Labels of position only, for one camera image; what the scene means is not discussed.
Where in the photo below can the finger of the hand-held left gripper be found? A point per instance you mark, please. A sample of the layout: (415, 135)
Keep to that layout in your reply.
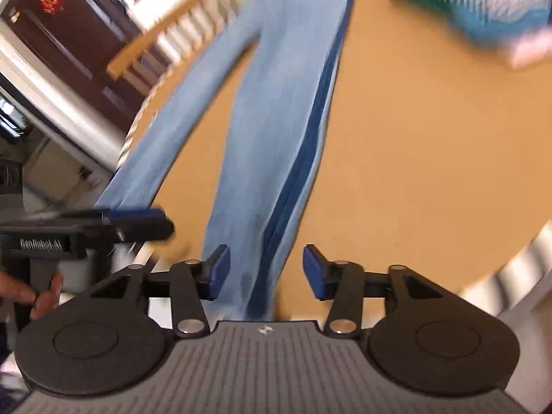
(136, 214)
(146, 229)

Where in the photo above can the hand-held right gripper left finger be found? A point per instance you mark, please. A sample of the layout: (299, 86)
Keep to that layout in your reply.
(221, 269)

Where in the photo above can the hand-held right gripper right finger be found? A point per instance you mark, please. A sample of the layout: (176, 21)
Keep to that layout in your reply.
(312, 272)

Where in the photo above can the light blue denim jeans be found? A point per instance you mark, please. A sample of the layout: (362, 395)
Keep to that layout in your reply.
(267, 138)

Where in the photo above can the stack of folded clothes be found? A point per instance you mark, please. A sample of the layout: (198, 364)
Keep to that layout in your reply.
(474, 4)

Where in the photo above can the person's left hand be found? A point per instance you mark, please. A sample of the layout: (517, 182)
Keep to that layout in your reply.
(45, 297)

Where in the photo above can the wooden spindle-back chair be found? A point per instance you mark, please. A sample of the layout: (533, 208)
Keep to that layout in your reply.
(129, 58)

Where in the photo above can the dark brown door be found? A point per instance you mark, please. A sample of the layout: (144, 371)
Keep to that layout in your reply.
(77, 34)

